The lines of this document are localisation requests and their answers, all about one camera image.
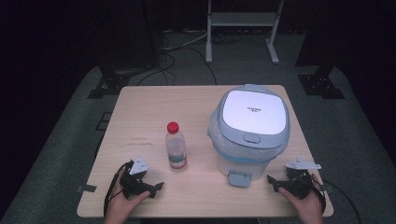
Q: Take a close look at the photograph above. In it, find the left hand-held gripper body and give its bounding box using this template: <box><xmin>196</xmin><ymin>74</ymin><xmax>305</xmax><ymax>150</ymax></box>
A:
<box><xmin>120</xmin><ymin>156</ymin><xmax>151</xmax><ymax>200</ymax></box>

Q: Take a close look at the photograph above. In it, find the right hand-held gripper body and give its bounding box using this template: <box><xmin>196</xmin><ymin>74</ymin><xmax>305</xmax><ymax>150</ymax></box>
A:
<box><xmin>284</xmin><ymin>157</ymin><xmax>322</xmax><ymax>200</ymax></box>

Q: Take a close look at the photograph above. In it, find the person's right hand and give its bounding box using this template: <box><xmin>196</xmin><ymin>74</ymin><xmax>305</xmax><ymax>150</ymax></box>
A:
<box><xmin>277</xmin><ymin>173</ymin><xmax>325</xmax><ymax>222</ymax></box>

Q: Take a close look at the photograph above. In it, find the person's left hand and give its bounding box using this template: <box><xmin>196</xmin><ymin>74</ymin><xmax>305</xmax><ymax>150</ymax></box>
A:
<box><xmin>104</xmin><ymin>172</ymin><xmax>151</xmax><ymax>220</ymax></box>

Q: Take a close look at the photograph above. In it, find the clear red-capped plastic bottle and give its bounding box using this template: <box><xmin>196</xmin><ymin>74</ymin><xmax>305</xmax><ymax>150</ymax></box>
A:
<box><xmin>164</xmin><ymin>121</ymin><xmax>189</xmax><ymax>173</ymax></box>

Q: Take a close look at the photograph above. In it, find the grey tape strip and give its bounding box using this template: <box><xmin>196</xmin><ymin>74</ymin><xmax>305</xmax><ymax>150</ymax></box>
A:
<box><xmin>76</xmin><ymin>184</ymin><xmax>98</xmax><ymax>194</ymax></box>

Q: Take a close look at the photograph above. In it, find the grey white pedal trash can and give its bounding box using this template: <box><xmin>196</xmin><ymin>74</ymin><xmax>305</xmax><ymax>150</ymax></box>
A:
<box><xmin>207</xmin><ymin>83</ymin><xmax>291</xmax><ymax>189</ymax></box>

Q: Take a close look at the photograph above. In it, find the clear plastic bin liner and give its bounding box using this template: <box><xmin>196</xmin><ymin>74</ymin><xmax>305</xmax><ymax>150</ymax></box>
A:
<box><xmin>207</xmin><ymin>110</ymin><xmax>287</xmax><ymax>165</ymax></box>

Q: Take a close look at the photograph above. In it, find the black stand with base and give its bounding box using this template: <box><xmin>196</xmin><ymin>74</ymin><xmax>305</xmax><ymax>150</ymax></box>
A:
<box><xmin>294</xmin><ymin>0</ymin><xmax>347</xmax><ymax>100</ymax></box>
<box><xmin>86</xmin><ymin>0</ymin><xmax>163</xmax><ymax>100</ymax></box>

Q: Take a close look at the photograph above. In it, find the white metal stand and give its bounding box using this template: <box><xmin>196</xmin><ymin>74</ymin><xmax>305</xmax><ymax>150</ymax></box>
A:
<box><xmin>205</xmin><ymin>0</ymin><xmax>285</xmax><ymax>65</ymax></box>

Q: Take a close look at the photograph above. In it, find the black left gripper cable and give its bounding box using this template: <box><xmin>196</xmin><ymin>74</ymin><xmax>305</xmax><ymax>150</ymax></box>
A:
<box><xmin>103</xmin><ymin>161</ymin><xmax>134</xmax><ymax>217</ymax></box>

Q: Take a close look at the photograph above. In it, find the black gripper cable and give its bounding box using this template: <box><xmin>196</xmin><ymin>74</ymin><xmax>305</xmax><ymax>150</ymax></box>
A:
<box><xmin>103</xmin><ymin>161</ymin><xmax>134</xmax><ymax>217</ymax></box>
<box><xmin>311</xmin><ymin>173</ymin><xmax>362</xmax><ymax>224</ymax></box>

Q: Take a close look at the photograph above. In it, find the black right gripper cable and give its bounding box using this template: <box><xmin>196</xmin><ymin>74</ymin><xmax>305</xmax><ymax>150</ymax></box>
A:
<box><xmin>311</xmin><ymin>173</ymin><xmax>362</xmax><ymax>224</ymax></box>

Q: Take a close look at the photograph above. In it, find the black floor cable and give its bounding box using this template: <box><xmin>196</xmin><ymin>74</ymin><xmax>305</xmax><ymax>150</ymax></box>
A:
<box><xmin>135</xmin><ymin>46</ymin><xmax>218</xmax><ymax>87</ymax></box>

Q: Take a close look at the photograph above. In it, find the white floor cable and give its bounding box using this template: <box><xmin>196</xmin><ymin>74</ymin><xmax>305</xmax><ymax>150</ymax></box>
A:
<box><xmin>161</xmin><ymin>28</ymin><xmax>209</xmax><ymax>52</ymax></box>

